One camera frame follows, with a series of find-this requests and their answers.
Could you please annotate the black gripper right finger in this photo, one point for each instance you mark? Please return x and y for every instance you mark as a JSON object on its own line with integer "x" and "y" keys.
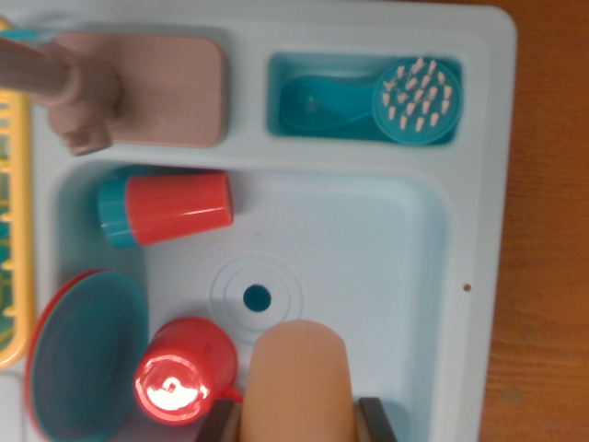
{"x": 375, "y": 421}

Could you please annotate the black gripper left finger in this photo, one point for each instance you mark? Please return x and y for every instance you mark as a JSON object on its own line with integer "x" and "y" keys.
{"x": 221, "y": 421}

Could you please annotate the cream toy detergent bottle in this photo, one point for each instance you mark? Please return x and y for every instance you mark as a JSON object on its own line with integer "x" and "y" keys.
{"x": 299, "y": 382}

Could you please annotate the light blue toy sink unit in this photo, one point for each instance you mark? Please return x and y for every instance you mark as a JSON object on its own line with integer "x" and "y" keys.
{"x": 359, "y": 239}

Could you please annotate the red plastic toy mug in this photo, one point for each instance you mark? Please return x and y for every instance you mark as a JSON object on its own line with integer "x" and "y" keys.
{"x": 184, "y": 368}

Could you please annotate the teal plastic toy plate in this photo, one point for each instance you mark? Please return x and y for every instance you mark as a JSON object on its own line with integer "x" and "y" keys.
{"x": 87, "y": 354}

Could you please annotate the red plastic tumbler cup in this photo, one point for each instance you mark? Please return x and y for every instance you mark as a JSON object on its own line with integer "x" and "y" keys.
{"x": 179, "y": 209}

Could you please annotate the teal plastic tumbler cup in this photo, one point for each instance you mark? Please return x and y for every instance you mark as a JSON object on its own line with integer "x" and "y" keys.
{"x": 112, "y": 214}

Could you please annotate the yellow plastic dish rack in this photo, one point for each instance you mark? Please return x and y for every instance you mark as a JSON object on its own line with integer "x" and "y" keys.
{"x": 20, "y": 230}

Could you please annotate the teal toy dish brush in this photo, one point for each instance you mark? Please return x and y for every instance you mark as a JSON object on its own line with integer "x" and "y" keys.
{"x": 414, "y": 101}

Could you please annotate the grey toy faucet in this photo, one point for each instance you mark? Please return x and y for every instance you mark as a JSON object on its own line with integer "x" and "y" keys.
{"x": 161, "y": 92}

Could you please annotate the teal plastic toy fork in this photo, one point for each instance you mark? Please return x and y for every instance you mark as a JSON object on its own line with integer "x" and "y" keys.
{"x": 18, "y": 34}

